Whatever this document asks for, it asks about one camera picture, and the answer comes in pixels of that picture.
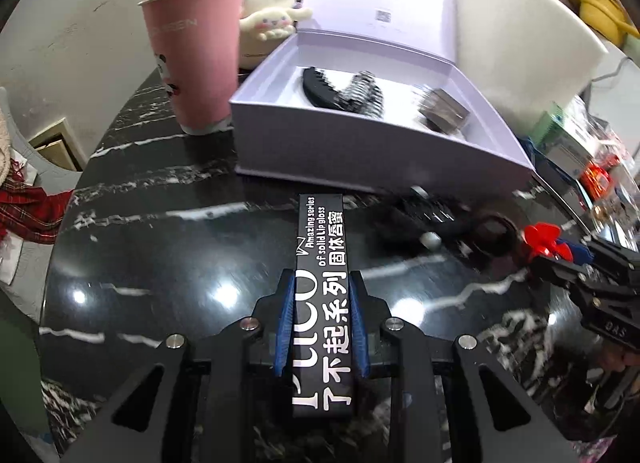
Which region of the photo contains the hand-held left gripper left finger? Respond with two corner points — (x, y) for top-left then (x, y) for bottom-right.
(62, 268), (297, 463)

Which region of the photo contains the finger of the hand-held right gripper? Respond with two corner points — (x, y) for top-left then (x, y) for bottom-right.
(530, 238), (593, 294)
(570, 239), (631, 269)

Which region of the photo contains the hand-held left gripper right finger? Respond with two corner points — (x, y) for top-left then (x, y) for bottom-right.
(348, 269), (581, 463)

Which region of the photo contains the small red bow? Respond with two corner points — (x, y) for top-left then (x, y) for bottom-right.
(522, 223), (571, 261)

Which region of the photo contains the long black lipstick box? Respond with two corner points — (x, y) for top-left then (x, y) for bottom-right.
(291, 192), (353, 421)

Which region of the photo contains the black round hair band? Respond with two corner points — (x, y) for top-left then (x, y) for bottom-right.
(467, 213), (518, 264)

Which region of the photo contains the lavender gift box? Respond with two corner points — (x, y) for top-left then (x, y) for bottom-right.
(229, 0), (536, 191)

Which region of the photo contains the black white checkered hair bow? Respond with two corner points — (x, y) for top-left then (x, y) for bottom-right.
(340, 70), (386, 119)

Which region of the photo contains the black claw hair clip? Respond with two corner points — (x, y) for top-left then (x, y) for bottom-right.
(301, 66), (351, 111)

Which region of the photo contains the black smartphone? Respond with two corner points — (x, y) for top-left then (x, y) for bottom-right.
(537, 163), (601, 231)

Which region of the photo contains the red packet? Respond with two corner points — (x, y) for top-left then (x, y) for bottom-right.
(580, 163), (613, 199)

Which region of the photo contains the green white medicine box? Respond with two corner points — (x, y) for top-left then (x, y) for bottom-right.
(530, 100), (596, 169)

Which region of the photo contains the white chair back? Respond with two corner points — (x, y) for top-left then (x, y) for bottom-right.
(447, 0), (610, 139)

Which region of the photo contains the yellow bag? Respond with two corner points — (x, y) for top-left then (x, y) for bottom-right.
(580, 0), (640, 46)

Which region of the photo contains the plain pink paper cup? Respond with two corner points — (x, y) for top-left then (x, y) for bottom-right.
(137, 0), (247, 136)

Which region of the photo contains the dark green seat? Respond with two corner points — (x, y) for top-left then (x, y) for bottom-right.
(0, 313), (51, 439)

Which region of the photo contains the red plaid scarf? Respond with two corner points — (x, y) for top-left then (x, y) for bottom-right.
(0, 178), (76, 244)

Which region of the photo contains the beige wooden panel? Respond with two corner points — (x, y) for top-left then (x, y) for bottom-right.
(29, 120), (88, 171)

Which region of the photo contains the grey chair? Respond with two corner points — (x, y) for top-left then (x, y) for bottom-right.
(0, 86), (76, 194)

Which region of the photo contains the beige fleece blanket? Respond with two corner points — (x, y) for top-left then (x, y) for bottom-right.
(0, 108), (13, 179)

